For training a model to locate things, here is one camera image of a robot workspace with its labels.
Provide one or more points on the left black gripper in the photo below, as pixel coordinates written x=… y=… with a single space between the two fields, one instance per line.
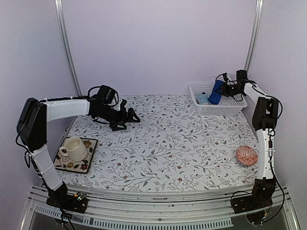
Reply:
x=123 y=120

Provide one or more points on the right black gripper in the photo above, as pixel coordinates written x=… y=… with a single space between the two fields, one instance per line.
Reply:
x=225 y=91

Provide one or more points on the dark blue towel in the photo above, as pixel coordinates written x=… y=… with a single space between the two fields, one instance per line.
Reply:
x=215 y=96

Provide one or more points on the light blue orange dotted towel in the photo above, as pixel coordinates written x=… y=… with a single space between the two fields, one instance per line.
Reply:
x=202 y=99

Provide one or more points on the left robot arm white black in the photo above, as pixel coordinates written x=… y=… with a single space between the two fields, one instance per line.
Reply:
x=36 y=114

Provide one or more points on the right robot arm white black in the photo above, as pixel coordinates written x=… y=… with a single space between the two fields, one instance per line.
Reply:
x=264 y=121

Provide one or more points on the white plastic perforated basket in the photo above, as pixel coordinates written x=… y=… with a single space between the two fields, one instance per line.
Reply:
x=227 y=105

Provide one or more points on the cream ribbed mug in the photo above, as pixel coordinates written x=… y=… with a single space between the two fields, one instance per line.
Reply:
x=74 y=148

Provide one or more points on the floral patterned tablecloth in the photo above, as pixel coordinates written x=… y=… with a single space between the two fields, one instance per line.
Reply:
x=171 y=149

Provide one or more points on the red white patterned bowl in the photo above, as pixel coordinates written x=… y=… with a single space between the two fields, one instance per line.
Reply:
x=246 y=155

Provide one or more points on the floral square coaster tile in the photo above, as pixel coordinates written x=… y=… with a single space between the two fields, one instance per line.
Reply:
x=66 y=164

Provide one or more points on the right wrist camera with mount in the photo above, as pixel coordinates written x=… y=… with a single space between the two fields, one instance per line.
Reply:
x=226 y=77

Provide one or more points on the right aluminium frame post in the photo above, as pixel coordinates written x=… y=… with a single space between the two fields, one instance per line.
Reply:
x=254 y=34

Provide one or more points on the aluminium frame post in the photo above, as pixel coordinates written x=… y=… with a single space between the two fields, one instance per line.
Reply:
x=66 y=46
x=254 y=34

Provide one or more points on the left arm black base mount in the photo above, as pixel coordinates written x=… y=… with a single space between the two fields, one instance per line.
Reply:
x=61 y=199

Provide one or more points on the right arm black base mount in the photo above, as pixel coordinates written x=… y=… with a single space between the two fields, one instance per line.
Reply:
x=251 y=200

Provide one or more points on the front aluminium rail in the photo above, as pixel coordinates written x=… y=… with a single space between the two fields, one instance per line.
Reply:
x=198 y=210

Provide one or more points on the left aluminium frame post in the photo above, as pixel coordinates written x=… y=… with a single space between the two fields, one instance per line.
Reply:
x=66 y=46

